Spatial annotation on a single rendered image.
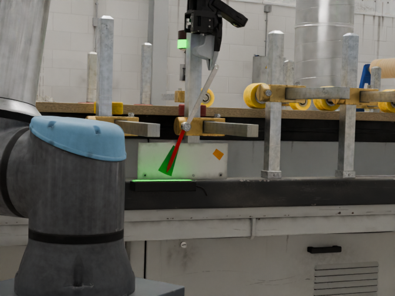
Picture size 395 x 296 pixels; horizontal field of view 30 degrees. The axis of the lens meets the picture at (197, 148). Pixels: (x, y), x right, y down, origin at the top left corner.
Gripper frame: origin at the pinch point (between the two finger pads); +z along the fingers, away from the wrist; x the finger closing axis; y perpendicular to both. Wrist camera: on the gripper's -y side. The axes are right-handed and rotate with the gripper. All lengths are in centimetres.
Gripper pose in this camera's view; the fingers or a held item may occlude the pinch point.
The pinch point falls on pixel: (213, 65)
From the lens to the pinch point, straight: 197.8
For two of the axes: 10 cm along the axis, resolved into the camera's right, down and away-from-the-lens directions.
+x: 3.6, 0.6, -9.3
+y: -9.3, -0.1, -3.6
